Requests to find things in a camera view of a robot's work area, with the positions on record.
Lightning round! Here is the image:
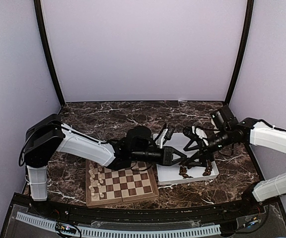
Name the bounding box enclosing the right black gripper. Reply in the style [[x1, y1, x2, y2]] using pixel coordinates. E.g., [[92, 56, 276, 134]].
[[184, 127, 232, 167]]

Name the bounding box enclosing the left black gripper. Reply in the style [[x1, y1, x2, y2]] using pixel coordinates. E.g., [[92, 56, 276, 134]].
[[132, 146, 187, 166]]

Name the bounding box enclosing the white plastic tray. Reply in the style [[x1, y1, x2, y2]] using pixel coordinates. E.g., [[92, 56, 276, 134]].
[[157, 133, 219, 185]]

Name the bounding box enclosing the wooden chess board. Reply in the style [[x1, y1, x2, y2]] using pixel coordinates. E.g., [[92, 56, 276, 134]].
[[85, 160, 159, 208]]

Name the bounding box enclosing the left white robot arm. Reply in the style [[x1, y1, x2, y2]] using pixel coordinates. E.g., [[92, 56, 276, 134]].
[[18, 114, 187, 216]]

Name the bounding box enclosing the dark chess pieces small pile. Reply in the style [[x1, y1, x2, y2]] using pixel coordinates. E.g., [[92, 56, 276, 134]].
[[203, 160, 213, 176]]

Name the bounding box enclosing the white chess pieces row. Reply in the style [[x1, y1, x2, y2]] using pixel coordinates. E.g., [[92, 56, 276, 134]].
[[87, 161, 106, 201]]

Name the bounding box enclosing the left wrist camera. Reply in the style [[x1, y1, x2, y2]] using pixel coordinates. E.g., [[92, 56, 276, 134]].
[[154, 123, 175, 149]]

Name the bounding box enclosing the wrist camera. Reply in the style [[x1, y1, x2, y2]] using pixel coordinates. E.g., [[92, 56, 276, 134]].
[[183, 126, 207, 140], [154, 123, 175, 149]]

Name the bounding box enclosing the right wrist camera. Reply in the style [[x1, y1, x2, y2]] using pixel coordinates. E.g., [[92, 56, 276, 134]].
[[183, 126, 207, 140]]

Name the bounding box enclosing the white slotted cable duct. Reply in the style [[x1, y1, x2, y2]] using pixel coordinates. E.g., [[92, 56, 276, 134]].
[[15, 212, 221, 238]]

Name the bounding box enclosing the right black frame post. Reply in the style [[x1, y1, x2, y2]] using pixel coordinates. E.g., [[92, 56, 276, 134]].
[[224, 0, 254, 105]]

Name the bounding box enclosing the black frame post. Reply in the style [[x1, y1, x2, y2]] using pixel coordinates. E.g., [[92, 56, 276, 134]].
[[33, 0, 66, 107], [224, 0, 254, 105]]

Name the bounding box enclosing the left black frame post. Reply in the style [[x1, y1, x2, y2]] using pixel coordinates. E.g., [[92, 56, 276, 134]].
[[33, 0, 66, 107]]

